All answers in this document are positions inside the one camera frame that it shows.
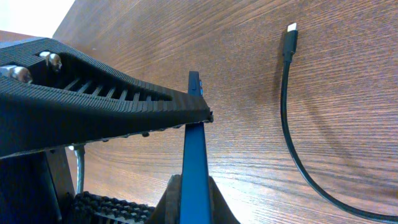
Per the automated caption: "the black USB charging cable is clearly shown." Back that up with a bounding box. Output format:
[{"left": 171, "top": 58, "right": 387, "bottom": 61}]
[{"left": 280, "top": 22, "right": 398, "bottom": 224}]

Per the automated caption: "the blue Galaxy smartphone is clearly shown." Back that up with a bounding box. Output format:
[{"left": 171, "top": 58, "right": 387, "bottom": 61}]
[{"left": 179, "top": 70, "right": 213, "bottom": 224}]

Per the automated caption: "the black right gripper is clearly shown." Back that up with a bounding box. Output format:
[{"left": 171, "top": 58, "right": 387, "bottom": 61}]
[{"left": 0, "top": 37, "right": 241, "bottom": 224}]

